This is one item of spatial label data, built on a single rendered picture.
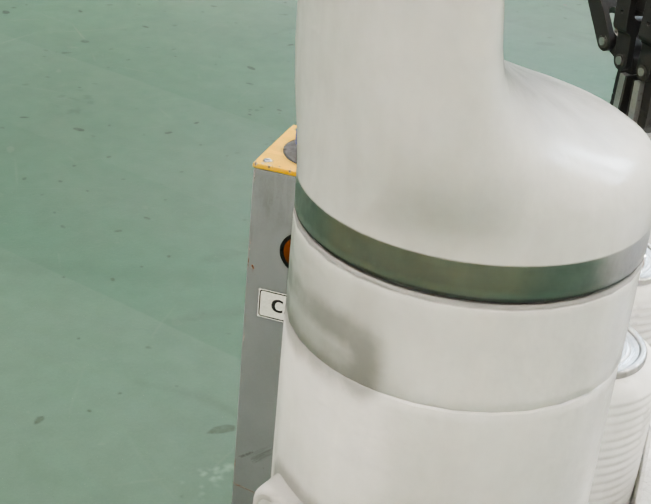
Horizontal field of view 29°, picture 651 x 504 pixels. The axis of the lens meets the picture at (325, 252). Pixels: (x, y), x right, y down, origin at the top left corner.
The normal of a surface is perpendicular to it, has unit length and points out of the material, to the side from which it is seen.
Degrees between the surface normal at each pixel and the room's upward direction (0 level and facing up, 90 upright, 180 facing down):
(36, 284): 0
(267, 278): 90
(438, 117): 93
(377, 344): 90
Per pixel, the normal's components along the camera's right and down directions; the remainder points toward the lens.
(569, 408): 0.60, 0.41
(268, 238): -0.33, 0.41
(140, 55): 0.08, -0.88
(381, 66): -0.78, 0.24
